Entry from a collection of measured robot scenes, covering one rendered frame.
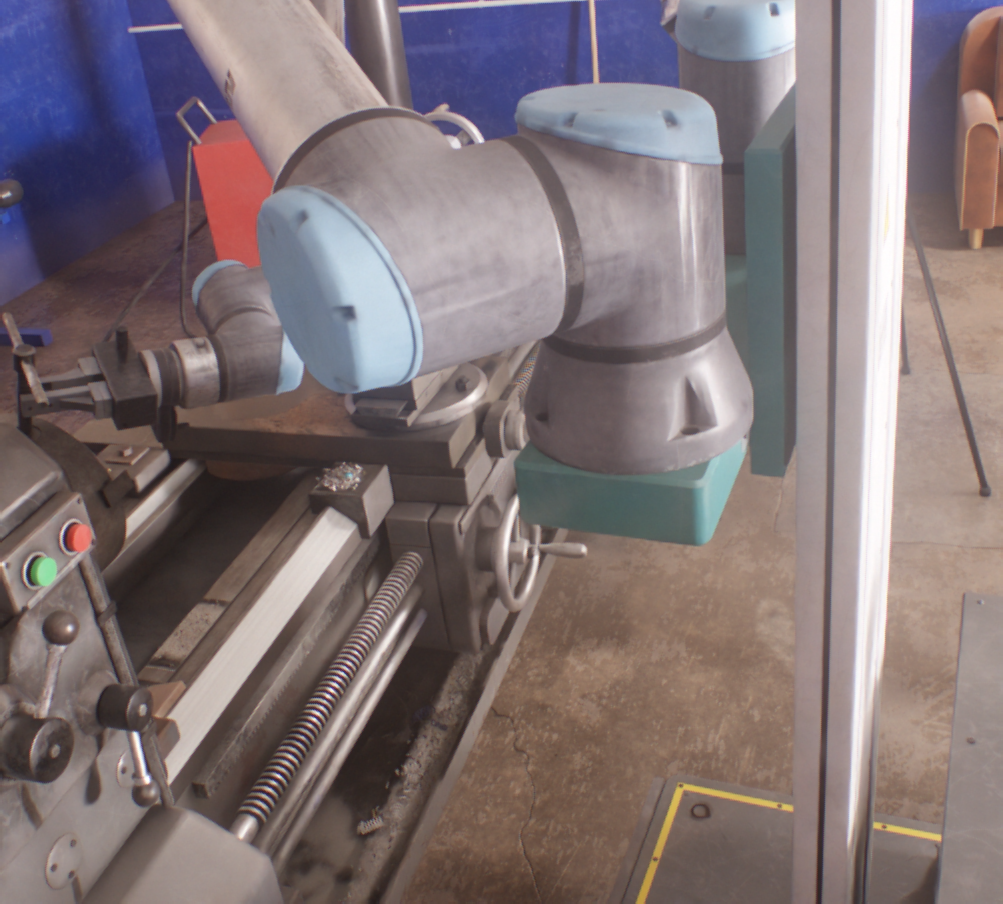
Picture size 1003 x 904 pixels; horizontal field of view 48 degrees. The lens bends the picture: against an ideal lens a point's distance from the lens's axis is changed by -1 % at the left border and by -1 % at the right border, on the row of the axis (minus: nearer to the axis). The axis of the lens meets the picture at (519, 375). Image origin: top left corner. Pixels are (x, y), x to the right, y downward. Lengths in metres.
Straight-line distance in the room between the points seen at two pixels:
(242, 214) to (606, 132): 4.11
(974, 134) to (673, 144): 4.17
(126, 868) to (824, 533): 0.85
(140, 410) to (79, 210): 4.99
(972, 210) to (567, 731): 3.13
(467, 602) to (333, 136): 1.26
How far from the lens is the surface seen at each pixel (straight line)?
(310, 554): 1.80
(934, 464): 3.54
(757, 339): 0.98
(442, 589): 1.97
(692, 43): 1.27
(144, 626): 1.96
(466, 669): 2.19
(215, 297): 1.60
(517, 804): 2.50
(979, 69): 5.43
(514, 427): 1.95
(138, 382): 1.47
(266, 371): 1.52
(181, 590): 2.02
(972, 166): 4.99
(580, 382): 0.87
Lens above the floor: 1.82
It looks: 26 degrees down
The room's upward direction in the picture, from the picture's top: 7 degrees counter-clockwise
